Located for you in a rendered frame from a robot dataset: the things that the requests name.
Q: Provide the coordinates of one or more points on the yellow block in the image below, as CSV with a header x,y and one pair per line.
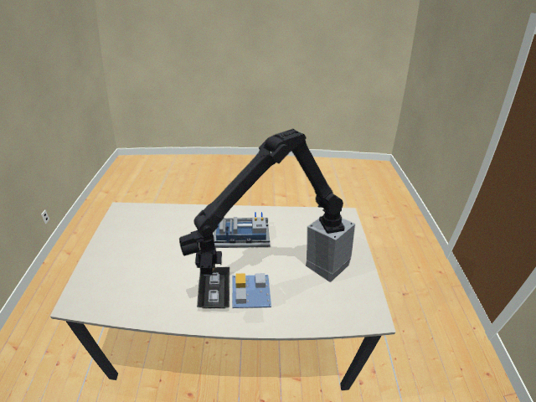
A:
x,y
240,280

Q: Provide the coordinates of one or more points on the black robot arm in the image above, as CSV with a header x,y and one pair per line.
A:
x,y
208,219

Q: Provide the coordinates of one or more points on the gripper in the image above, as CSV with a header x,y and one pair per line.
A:
x,y
219,258

